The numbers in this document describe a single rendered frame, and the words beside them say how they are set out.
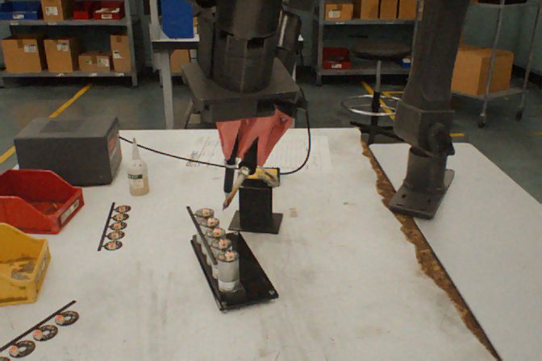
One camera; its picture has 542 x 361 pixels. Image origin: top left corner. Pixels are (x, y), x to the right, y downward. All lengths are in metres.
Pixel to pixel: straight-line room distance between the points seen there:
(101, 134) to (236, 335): 0.47
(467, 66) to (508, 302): 3.34
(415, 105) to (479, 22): 4.74
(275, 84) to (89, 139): 0.49
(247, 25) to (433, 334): 0.38
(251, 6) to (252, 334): 0.34
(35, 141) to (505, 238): 0.75
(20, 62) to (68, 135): 4.21
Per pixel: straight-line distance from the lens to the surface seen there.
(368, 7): 4.83
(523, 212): 0.92
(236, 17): 0.45
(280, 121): 0.70
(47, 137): 0.95
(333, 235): 0.77
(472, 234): 0.82
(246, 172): 0.67
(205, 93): 0.48
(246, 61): 0.47
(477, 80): 3.93
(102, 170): 0.94
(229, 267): 0.60
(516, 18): 5.72
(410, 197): 0.89
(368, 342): 0.59
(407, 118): 0.86
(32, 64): 5.11
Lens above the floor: 1.13
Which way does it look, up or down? 22 degrees down
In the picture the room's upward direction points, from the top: straight up
